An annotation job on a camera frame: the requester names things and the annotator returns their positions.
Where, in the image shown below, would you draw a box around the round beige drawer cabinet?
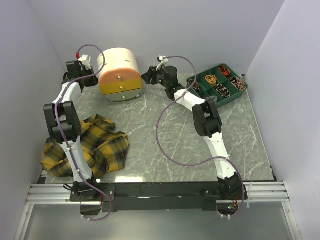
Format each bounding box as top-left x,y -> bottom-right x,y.
97,47 -> 143,102

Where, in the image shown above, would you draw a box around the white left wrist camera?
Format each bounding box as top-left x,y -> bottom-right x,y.
75,52 -> 91,70

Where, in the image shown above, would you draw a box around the aluminium rail frame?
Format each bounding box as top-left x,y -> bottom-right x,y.
14,181 -> 301,240

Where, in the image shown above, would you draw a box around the orange black hair ties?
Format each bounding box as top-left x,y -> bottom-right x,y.
218,65 -> 232,77

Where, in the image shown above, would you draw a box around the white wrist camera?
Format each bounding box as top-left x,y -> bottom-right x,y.
156,55 -> 169,71
75,52 -> 91,70

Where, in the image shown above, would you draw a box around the brown black hair scrunchie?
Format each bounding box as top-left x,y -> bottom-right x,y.
188,79 -> 202,93

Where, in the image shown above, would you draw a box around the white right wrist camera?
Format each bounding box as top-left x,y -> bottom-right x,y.
156,55 -> 169,71

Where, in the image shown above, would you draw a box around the beige black hair scrunchie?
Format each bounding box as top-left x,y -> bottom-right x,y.
215,83 -> 231,99

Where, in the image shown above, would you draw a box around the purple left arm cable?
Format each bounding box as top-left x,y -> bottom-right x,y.
54,44 -> 114,222

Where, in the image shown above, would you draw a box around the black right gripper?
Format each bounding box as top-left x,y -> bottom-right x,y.
139,65 -> 168,90

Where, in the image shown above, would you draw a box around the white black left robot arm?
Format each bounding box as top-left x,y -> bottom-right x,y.
43,55 -> 98,184

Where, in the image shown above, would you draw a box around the grey hair scrunchie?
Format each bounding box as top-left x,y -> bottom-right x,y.
208,96 -> 217,102

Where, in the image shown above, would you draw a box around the green compartment organizer tray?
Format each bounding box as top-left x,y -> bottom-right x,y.
186,63 -> 249,108

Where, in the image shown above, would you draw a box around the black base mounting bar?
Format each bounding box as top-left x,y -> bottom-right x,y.
63,181 -> 241,215

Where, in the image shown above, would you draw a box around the yellow plaid shirt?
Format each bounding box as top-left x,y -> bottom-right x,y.
39,114 -> 130,179

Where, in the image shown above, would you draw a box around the pink black hair scrunchie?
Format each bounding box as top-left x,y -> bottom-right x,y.
230,76 -> 246,91

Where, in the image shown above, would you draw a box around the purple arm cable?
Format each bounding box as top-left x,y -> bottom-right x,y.
54,44 -> 114,222
156,55 -> 246,219

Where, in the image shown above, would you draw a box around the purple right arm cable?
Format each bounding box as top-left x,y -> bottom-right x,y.
156,55 -> 246,219

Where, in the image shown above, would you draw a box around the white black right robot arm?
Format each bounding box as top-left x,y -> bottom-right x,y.
141,65 -> 246,200

